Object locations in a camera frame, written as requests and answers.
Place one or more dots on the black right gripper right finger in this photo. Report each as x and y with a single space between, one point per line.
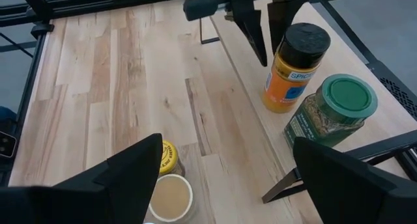
342 191

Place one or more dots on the green-lid oregano glass jar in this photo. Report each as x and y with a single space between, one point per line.
342 100

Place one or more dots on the orange turmeric bottle black lid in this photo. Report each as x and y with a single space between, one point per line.
290 87

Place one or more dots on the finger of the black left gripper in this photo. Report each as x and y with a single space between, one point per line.
251 25
280 15

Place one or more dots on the wooden shelf riser black legs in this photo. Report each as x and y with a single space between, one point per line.
247 97

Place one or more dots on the small black camera box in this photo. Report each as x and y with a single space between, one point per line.
6 145

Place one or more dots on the tan-lid furikake seasoning jar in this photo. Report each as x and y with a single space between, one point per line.
171 198

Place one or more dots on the yellow-lid crunchy onion can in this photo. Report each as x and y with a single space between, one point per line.
169 157

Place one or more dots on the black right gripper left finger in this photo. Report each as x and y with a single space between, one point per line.
123 191

